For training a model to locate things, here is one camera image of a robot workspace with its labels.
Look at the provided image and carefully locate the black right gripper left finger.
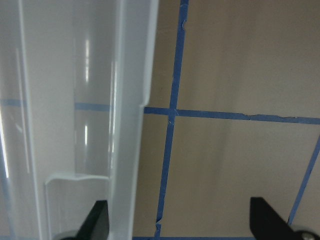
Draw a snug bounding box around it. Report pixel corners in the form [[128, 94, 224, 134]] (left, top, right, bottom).
[[74, 200, 110, 240]]

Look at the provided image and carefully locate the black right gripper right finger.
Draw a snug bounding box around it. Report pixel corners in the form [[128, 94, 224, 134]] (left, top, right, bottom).
[[250, 197, 298, 240]]

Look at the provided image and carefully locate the clear plastic storage box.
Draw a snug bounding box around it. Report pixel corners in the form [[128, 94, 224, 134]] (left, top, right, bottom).
[[0, 0, 159, 240]]

